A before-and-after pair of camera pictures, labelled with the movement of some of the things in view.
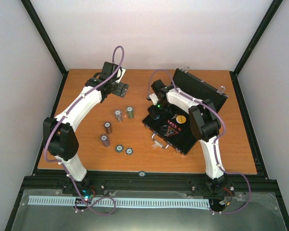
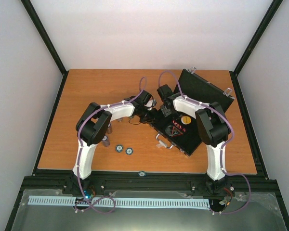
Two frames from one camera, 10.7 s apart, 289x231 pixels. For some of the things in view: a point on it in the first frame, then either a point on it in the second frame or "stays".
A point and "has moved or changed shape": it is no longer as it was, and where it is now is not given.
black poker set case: (173, 123) has moved or changed shape
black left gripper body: (119, 91) -> (146, 117)
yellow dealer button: (180, 119) has moved or changed shape
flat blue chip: (119, 148) stays
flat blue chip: (129, 151) stays
